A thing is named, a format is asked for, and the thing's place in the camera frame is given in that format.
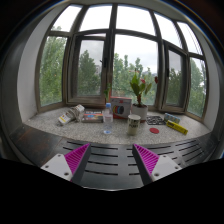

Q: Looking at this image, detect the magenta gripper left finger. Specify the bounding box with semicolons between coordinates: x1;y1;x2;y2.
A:
42;144;91;184

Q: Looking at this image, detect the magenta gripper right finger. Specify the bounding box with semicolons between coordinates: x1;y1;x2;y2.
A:
132;144;181;185

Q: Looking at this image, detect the clear plastic water bottle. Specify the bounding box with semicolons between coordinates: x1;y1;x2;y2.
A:
103;103;113;134

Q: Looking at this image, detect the red round bottle cap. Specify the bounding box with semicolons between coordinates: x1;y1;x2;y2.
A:
149;128;159;134

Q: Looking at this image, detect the black slotted radiator cover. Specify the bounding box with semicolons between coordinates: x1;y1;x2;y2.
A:
11;125;218;191

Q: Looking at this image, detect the black patterned tile sheet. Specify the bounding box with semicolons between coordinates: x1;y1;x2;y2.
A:
146;116;166;125

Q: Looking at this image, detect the yellow flat box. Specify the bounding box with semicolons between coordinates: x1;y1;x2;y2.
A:
166;120;188;135

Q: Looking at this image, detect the white paper cup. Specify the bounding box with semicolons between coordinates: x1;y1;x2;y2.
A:
127;114;141;135

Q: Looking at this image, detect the light blue small box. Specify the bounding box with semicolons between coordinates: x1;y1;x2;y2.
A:
164;113;180;124

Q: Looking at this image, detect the flat colourful box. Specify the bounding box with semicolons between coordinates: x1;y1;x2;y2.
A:
82;111;103;123

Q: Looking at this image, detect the red and white box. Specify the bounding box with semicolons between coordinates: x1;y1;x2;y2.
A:
110;97;132;119

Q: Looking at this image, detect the potted green plant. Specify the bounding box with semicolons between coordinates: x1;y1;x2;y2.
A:
130;71;152;123

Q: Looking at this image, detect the brown window frame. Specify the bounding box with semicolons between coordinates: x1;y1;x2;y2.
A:
35;2;208;120

